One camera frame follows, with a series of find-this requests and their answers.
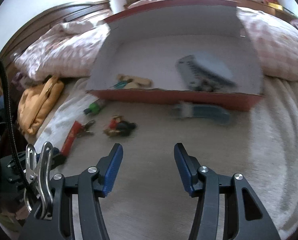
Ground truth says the blue grey curved tool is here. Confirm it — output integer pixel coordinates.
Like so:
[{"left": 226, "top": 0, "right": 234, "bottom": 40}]
[{"left": 171, "top": 102, "right": 231, "bottom": 125}]

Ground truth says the red tube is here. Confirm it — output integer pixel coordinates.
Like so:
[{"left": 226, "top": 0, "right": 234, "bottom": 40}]
[{"left": 60, "top": 121, "right": 83, "bottom": 157}]

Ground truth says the cartoon mouse figurine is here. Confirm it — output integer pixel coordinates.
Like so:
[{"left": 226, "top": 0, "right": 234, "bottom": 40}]
[{"left": 103, "top": 115, "right": 137, "bottom": 137}]

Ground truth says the red cardboard box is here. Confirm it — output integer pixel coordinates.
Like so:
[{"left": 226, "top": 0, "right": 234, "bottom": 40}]
[{"left": 86, "top": 0, "right": 263, "bottom": 111}]

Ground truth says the dark wooden headboard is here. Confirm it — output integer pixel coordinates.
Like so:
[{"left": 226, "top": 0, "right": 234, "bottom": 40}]
[{"left": 0, "top": 0, "right": 112, "bottom": 80}]

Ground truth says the silver metal spring clip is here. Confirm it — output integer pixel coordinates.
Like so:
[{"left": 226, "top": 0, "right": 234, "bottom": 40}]
[{"left": 24, "top": 141, "right": 54, "bottom": 219}]

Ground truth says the black white patterned pouch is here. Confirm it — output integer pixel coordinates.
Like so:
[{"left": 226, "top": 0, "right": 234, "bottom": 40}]
[{"left": 194, "top": 79, "right": 221, "bottom": 92}]

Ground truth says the wooden toy piece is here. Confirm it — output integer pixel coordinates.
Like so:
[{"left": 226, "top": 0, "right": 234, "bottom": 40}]
[{"left": 117, "top": 74, "right": 153, "bottom": 89}]

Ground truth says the teal binder clip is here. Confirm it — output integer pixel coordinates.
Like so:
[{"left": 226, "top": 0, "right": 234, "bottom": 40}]
[{"left": 111, "top": 80, "right": 131, "bottom": 89}]

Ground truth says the pink checkered quilt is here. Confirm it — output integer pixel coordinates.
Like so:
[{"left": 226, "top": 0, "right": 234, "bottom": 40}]
[{"left": 15, "top": 7, "right": 298, "bottom": 82}]

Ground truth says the grey plate with holes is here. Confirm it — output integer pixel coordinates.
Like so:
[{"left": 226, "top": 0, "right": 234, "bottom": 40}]
[{"left": 176, "top": 55, "right": 237, "bottom": 92}]

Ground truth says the orange plush toy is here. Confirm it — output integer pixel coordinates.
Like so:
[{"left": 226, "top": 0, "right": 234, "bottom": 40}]
[{"left": 17, "top": 76, "right": 65, "bottom": 135}]

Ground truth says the black cable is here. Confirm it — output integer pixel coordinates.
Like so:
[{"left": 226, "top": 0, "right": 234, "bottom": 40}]
[{"left": 0, "top": 47, "right": 29, "bottom": 183}]

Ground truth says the green capped small bottle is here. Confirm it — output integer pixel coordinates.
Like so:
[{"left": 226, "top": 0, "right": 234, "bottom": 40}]
[{"left": 83, "top": 99, "right": 106, "bottom": 115}]

